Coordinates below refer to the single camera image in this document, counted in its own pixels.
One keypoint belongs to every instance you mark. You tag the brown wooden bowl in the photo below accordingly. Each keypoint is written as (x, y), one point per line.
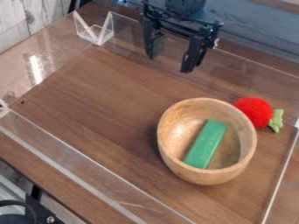
(179, 126)

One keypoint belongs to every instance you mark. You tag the black metal stand base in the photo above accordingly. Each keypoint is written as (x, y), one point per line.
(40, 214)

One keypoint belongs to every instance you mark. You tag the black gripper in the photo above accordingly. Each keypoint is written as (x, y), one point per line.
(184, 18)

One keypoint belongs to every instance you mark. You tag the red plush strawberry toy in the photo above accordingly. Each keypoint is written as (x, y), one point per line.
(261, 113)

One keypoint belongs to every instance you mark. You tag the green rectangular block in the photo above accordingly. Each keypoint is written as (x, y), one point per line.
(206, 144)

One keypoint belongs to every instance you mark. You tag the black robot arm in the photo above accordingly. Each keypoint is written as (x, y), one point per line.
(184, 19)

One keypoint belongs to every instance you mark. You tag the clear acrylic corner bracket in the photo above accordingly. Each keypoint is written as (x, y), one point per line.
(96, 34)

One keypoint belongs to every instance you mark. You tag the clear acrylic front barrier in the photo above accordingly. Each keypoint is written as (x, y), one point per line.
(95, 193)

